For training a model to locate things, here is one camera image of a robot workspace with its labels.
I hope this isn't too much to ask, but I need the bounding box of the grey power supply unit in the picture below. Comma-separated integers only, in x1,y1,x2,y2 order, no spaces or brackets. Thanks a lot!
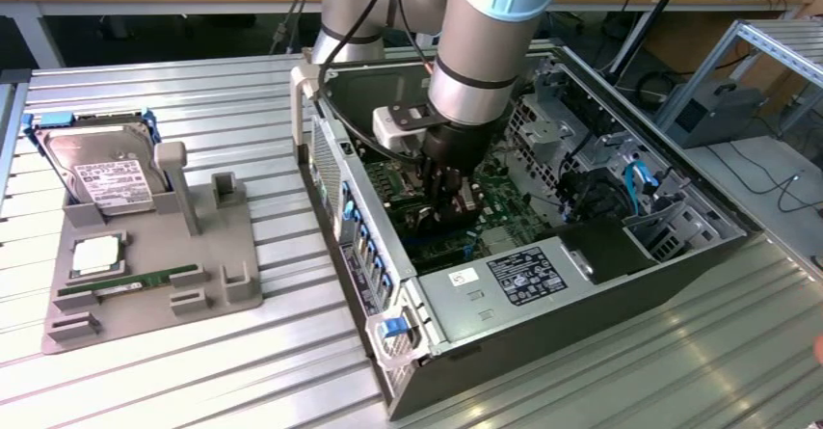
414,235,596,346

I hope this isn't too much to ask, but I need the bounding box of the grey plastic parts rack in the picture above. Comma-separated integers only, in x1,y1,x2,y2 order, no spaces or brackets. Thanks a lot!
40,142,266,357

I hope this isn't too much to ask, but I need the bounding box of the green motherboard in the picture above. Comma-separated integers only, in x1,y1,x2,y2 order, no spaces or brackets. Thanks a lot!
350,144,555,276

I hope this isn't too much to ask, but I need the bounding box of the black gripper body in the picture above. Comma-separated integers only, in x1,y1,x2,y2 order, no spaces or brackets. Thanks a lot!
418,121,498,187

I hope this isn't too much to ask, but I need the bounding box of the hard disk in blue carrier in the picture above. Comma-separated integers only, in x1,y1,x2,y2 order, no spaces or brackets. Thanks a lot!
20,108,175,218

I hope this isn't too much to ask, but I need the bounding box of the CPU socket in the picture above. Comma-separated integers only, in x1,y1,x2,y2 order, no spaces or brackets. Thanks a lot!
398,161,426,194

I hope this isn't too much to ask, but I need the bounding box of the green RAM stick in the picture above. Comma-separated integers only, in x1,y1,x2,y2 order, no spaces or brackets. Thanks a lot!
60,264,200,300

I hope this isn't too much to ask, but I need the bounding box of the blue data wire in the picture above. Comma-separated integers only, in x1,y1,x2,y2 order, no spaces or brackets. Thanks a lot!
622,157,662,218

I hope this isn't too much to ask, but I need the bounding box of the grey disk bay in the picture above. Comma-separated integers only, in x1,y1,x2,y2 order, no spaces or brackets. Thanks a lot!
623,197,729,262

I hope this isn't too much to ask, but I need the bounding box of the metal drive cage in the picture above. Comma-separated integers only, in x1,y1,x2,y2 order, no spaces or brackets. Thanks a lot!
507,57,644,199

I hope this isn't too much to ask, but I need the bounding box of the aluminium profile frame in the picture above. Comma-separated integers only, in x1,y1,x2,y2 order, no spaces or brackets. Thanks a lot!
652,17,823,136

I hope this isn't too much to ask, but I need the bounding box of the open black PC case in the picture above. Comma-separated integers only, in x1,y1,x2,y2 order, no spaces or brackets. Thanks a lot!
288,38,769,423

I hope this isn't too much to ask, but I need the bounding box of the black plastic fan shroud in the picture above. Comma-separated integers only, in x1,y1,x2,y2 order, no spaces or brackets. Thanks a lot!
536,216,662,285

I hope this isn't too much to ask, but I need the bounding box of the black tripod pole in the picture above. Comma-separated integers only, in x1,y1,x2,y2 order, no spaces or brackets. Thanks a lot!
607,0,697,76

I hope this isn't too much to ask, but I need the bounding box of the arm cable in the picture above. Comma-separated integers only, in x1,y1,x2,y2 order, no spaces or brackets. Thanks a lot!
316,0,430,163

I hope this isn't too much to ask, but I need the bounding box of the graphics card with metal bracket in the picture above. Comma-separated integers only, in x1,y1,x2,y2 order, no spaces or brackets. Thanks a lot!
395,197,482,250

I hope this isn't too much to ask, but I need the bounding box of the black table cable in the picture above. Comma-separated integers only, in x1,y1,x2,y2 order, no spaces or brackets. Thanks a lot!
706,144,823,214

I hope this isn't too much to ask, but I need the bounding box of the grey box device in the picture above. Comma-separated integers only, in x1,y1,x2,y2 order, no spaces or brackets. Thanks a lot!
662,84,767,150

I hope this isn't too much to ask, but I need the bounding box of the silver CPU chip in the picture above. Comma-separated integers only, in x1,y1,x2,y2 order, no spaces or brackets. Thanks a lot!
70,238,127,276

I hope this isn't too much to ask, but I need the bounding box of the black cable coil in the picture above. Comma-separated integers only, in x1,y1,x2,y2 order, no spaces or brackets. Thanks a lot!
634,69,685,112

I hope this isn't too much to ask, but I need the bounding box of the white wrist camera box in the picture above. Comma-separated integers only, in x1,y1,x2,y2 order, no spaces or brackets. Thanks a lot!
371,104,447,153

